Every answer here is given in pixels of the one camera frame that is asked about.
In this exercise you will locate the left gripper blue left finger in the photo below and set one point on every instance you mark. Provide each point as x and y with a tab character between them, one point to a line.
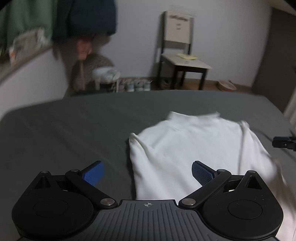
91	174

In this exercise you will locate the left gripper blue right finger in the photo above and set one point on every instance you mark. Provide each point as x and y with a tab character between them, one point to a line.
204	174

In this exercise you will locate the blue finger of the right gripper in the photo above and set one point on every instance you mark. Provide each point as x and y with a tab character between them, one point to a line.
284	143

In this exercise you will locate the white long sleeve shirt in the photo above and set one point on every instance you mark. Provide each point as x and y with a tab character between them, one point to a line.
162	156

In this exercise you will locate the dark grey bed sheet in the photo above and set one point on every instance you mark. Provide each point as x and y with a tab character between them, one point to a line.
74	132

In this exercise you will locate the slipper on floor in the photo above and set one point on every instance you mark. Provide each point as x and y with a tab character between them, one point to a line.
228	86

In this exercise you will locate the woven grey waste basket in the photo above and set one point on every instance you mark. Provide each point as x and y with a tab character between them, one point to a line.
95	73

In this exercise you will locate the shoes on floor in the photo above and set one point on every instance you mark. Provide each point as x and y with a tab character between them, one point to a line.
134	84

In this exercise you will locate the yellow item on chair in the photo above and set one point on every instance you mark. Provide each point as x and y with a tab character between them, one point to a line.
187	57

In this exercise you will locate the pink hanging cloth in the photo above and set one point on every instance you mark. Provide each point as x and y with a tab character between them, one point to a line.
83	47

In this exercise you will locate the clear plastic storage box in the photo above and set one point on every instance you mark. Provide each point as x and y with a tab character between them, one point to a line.
27	44

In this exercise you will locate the cream and black wooden chair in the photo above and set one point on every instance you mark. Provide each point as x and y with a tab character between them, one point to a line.
177	37

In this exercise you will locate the dark teal hanging jacket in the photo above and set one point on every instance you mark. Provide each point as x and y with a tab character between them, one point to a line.
84	18

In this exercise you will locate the green curtain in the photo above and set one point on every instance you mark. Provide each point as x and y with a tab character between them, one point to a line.
18	17

